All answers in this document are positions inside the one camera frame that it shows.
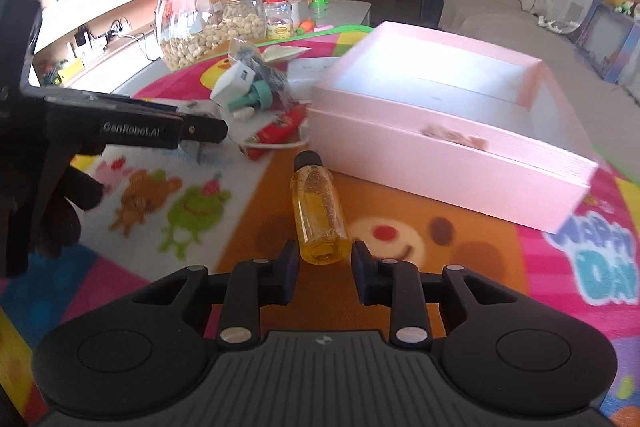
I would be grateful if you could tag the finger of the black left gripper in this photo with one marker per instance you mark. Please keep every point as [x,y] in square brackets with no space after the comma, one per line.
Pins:
[203,128]

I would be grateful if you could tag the yellow liquid bottle black cap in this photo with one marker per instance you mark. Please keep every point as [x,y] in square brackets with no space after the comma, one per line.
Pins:
[320,224]

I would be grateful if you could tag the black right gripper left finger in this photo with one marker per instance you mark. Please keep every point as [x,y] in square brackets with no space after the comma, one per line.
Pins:
[250,286]

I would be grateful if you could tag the pink cardboard box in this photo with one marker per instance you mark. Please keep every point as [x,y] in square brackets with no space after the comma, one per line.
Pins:
[454,119]

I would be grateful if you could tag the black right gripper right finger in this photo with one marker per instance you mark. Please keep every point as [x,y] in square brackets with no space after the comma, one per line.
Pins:
[396,285]

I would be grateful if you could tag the grey sofa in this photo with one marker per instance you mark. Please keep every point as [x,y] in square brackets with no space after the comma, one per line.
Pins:
[609,115]

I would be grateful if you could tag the clear bag with black item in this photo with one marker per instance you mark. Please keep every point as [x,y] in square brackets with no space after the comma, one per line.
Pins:
[248,54]

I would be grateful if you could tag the red small packet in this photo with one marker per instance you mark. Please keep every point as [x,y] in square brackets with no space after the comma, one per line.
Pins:
[281,134]

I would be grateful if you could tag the white power adapter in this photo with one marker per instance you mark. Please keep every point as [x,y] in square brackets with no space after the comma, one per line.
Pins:
[232,84]

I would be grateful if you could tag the teal plastic holder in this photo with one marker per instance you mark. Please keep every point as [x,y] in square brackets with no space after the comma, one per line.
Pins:
[259,97]

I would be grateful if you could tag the blue picture book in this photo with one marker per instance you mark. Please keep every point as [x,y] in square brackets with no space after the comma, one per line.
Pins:
[609,42]

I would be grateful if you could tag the glass jar of nuts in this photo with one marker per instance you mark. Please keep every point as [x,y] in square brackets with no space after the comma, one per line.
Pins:
[187,30]

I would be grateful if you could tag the colourful cartoon play mat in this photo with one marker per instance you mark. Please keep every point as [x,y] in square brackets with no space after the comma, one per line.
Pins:
[425,237]

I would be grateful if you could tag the small yellow label jar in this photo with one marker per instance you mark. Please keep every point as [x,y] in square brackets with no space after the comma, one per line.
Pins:
[279,20]

